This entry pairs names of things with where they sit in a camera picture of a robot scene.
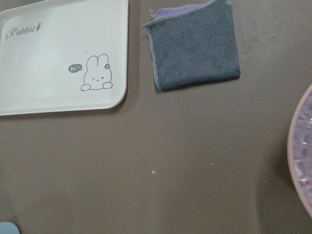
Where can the pink bowl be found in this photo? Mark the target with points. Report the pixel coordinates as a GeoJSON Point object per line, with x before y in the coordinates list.
{"type": "Point", "coordinates": [304, 194]}

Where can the light blue plastic cup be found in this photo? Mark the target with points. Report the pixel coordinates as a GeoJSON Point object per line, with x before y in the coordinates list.
{"type": "Point", "coordinates": [8, 228]}

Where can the pile of clear ice cubes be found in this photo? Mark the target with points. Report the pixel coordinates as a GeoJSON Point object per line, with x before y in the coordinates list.
{"type": "Point", "coordinates": [302, 145]}

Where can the cream rabbit tray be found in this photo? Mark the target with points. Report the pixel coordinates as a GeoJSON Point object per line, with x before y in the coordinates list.
{"type": "Point", "coordinates": [63, 55]}

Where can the grey folded cloth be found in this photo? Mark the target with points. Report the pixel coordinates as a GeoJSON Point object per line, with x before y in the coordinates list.
{"type": "Point", "coordinates": [193, 44]}

